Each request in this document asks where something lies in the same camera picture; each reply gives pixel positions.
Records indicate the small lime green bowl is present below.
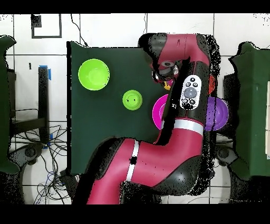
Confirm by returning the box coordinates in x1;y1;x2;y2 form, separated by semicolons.
122;89;143;111

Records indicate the thin grey cable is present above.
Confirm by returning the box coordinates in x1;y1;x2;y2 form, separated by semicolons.
140;14;148;35

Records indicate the black cable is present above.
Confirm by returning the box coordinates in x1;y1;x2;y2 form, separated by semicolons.
70;14;89;46

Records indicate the red plastic bowl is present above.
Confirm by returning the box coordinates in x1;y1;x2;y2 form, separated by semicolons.
208;74;216;95

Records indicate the dark green tablecloth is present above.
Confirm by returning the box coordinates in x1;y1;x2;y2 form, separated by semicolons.
66;41;218;178

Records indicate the black square floor frame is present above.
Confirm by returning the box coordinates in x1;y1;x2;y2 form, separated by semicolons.
31;14;62;39

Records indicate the white sheet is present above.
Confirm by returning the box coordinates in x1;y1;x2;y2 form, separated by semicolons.
264;80;270;160

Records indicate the black metal stand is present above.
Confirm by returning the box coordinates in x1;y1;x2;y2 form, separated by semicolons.
10;67;50;144

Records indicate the grey pedestal foot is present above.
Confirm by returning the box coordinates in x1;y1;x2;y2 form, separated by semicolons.
217;145;239;167
8;143;45;167

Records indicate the blue tape strip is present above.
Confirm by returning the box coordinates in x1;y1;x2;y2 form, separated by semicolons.
39;65;52;81

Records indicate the magenta plastic bowl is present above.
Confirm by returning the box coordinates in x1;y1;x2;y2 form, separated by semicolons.
152;94;169;130

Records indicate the large lime green bowl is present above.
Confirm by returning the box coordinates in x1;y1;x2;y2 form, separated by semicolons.
78;58;111;91

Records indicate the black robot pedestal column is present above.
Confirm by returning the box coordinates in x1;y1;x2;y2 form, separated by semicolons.
122;185;163;205

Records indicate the tangle of black cables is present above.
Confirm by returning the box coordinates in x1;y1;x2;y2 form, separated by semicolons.
10;124;81;205

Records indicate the black floor box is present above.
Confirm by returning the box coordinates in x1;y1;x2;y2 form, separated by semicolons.
59;170;79;191

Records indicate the purple plastic bowl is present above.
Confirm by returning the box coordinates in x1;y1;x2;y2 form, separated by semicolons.
204;96;229;132

